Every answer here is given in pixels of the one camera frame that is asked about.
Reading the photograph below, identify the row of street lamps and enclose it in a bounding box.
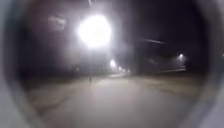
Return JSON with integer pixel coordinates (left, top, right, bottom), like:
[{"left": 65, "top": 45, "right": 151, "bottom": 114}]
[{"left": 109, "top": 59, "right": 132, "bottom": 74}]

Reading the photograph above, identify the grey paved path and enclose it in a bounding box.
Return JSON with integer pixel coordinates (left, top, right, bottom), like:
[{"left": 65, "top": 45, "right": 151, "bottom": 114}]
[{"left": 24, "top": 73, "right": 204, "bottom": 128}]

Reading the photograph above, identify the tall street lamp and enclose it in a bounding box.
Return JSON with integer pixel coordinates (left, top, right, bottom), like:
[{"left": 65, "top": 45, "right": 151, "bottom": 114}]
[{"left": 77, "top": 13, "right": 113, "bottom": 82}]

